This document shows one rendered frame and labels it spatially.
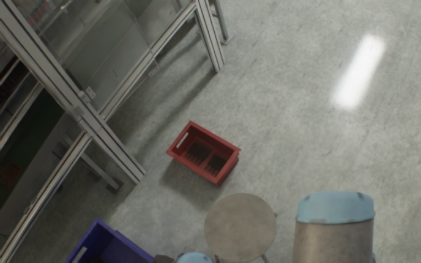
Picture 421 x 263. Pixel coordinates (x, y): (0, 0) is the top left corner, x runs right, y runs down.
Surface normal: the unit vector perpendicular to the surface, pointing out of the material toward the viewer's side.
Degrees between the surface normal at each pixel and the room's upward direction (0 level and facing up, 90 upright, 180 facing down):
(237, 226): 0
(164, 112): 0
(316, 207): 31
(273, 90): 0
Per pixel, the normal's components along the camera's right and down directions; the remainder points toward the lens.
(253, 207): -0.20, -0.43
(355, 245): 0.24, -0.37
